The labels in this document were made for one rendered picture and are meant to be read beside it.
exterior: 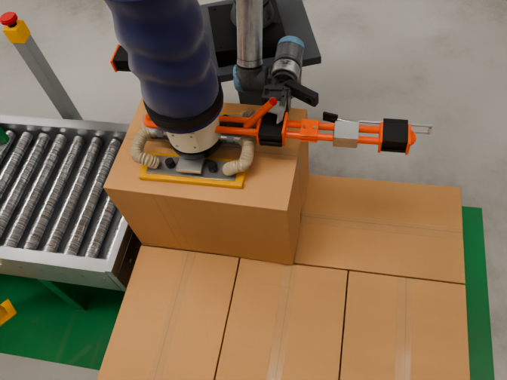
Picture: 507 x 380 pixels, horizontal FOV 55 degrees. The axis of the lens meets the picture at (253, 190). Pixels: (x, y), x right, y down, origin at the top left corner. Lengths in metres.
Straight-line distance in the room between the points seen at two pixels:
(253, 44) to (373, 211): 0.77
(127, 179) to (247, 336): 0.66
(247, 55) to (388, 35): 1.85
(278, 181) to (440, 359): 0.77
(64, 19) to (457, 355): 3.43
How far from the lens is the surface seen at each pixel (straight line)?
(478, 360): 2.36
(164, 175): 1.55
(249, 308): 1.76
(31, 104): 3.52
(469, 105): 3.06
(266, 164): 1.53
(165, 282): 1.85
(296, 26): 2.29
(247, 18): 1.63
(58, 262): 1.99
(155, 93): 1.30
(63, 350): 2.53
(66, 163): 2.30
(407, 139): 1.40
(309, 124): 1.43
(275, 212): 1.46
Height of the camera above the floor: 2.20
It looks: 57 degrees down
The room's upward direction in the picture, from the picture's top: 12 degrees counter-clockwise
